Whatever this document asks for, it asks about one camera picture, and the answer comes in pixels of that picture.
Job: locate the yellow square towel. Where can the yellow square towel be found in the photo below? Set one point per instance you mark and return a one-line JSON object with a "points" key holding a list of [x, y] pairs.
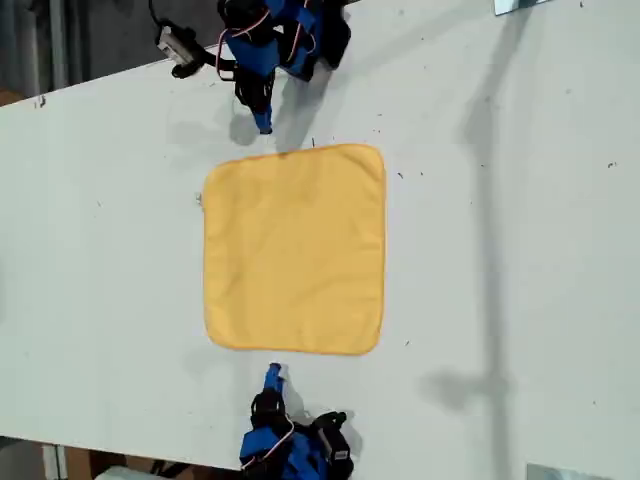
{"points": [[295, 250]]}

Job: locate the white container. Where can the white container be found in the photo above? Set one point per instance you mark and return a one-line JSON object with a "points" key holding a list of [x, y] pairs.
{"points": [[122, 473]]}

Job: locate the brown cardboard box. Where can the brown cardboard box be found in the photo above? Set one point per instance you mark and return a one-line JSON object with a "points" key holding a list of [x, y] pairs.
{"points": [[80, 462]]}

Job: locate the white table leg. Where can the white table leg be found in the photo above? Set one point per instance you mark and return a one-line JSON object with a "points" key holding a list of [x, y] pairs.
{"points": [[54, 462]]}

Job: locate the black camera stalk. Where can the black camera stalk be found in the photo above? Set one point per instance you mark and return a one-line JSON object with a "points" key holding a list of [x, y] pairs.
{"points": [[306, 425], [217, 59]]}

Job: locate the black camera box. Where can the black camera box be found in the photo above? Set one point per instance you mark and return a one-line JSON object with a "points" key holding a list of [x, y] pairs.
{"points": [[177, 45], [336, 440]]}

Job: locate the grey metal post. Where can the grey metal post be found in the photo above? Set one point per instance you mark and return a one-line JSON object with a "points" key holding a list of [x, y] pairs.
{"points": [[58, 45]]}

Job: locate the shiny metal bracket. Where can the shiny metal bracket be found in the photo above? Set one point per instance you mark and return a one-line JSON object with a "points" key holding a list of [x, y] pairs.
{"points": [[515, 5]]}

